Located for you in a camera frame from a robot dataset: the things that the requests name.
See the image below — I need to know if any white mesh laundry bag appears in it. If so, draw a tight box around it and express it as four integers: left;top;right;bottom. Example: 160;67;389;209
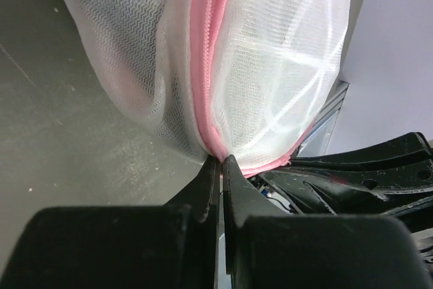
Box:
64;0;350;176

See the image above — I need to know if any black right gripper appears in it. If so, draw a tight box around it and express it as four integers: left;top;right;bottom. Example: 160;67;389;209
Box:
258;132;432;233

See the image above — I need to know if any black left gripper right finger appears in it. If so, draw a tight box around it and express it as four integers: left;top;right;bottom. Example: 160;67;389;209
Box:
223;156;432;288

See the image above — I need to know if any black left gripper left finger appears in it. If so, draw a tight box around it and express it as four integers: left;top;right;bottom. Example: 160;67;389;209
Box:
1;157;219;288

